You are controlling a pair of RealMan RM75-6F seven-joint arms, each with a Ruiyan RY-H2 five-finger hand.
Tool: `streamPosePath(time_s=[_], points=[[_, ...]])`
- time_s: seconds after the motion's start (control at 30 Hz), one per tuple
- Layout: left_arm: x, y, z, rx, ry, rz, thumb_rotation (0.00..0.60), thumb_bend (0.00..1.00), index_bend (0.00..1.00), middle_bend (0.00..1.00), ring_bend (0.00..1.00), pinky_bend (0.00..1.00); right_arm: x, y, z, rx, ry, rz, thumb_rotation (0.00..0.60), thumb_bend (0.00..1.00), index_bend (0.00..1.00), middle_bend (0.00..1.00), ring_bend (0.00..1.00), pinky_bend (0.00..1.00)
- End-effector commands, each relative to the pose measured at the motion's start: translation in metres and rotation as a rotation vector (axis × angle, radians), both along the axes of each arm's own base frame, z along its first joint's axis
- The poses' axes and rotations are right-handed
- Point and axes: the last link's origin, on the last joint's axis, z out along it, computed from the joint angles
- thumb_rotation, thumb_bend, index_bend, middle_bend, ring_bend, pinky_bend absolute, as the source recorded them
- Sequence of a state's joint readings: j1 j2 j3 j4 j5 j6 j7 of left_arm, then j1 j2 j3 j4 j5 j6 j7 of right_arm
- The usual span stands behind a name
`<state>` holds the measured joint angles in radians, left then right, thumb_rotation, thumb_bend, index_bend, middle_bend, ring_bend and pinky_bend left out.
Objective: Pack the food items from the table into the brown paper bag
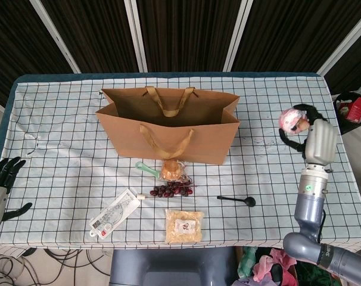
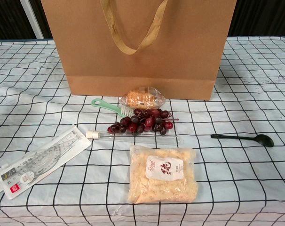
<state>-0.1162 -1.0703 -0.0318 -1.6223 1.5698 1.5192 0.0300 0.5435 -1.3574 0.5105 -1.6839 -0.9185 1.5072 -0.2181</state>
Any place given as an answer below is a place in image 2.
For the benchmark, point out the white black checkered tablecloth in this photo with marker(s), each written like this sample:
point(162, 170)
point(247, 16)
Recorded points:
point(227, 176)

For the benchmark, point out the teal table pad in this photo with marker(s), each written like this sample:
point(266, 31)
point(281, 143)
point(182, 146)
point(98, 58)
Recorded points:
point(15, 39)

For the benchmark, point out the white partition post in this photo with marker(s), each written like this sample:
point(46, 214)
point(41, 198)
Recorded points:
point(33, 18)

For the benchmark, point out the green brush white bristles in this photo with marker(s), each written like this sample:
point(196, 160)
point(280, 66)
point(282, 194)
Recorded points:
point(102, 105)

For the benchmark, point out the ruler set clear package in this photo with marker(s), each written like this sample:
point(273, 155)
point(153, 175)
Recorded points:
point(39, 160)

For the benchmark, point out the glass test tube with cork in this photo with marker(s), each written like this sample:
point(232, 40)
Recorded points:
point(93, 135)

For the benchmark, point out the bread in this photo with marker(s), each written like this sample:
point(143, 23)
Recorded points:
point(139, 97)

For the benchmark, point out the clear bag yellow flakes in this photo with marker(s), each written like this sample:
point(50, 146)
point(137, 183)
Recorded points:
point(161, 186)

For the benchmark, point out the brown paper bag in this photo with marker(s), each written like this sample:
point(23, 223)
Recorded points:
point(142, 70)

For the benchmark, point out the black plastic spoon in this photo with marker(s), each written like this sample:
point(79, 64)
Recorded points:
point(264, 140)

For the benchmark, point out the red grape bunch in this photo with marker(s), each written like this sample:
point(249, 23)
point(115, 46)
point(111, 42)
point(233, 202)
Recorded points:
point(148, 121)

